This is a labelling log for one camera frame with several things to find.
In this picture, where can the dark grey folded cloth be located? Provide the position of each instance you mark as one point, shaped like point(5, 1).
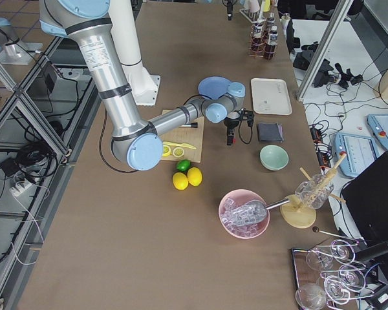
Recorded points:
point(270, 132)

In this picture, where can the black monitor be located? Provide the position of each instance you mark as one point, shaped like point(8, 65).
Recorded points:
point(366, 198)

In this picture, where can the wine glass rack tray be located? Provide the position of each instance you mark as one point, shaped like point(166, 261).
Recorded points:
point(328, 276)

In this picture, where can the black camera stand device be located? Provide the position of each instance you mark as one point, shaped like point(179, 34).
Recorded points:
point(339, 63)

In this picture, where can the blue teach pendant tablet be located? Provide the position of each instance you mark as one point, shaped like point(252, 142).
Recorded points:
point(361, 151)

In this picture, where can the blue plate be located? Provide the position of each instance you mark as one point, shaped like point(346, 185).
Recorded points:
point(213, 87)

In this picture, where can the black handled knife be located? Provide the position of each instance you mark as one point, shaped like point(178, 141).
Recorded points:
point(190, 125)

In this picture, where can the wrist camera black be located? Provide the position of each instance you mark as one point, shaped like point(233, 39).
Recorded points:
point(247, 116)

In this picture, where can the beige rectangular tray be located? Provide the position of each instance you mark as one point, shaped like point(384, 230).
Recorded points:
point(270, 96)

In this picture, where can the lemon slice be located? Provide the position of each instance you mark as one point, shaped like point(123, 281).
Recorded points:
point(178, 152)

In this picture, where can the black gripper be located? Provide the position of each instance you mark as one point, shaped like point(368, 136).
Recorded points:
point(229, 124)

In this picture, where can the yellow plastic knife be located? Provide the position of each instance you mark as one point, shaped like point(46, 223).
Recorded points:
point(183, 145)

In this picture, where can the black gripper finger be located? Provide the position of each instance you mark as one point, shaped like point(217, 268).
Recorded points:
point(229, 9)

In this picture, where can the green lime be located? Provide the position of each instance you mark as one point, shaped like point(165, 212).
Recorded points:
point(183, 165)

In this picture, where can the wooden mug tree stand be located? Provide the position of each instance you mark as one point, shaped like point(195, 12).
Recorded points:
point(300, 211)

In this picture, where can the pink cup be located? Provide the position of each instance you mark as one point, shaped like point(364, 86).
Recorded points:
point(252, 6)

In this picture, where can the wooden cutting board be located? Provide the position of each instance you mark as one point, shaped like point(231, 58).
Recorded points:
point(190, 135)

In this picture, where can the mint green bowl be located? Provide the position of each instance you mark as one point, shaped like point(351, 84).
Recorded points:
point(273, 157)

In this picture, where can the dark sauce bottle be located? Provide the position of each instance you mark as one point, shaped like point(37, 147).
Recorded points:
point(257, 31)
point(270, 22)
point(272, 41)

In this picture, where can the pink bowl with ice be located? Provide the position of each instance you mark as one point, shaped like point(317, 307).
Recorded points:
point(243, 214)

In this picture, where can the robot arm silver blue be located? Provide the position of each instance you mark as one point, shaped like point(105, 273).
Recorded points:
point(106, 35)

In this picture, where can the metal ice scoop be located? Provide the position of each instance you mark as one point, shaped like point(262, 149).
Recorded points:
point(265, 206)

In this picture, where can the copper wire bottle rack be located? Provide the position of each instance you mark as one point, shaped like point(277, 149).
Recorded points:
point(260, 50)

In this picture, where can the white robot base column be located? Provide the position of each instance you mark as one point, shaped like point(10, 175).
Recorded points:
point(144, 85)

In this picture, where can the glass mug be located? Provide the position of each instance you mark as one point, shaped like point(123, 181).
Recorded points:
point(315, 192)

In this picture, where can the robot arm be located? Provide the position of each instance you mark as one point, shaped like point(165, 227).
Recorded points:
point(13, 50)

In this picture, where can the yellow cup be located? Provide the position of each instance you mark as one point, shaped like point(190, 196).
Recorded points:
point(266, 4)

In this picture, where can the aluminium frame post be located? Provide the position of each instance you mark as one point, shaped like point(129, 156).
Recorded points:
point(337, 18)

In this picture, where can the white wire cup rack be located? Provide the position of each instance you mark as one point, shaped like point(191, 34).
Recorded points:
point(252, 17)

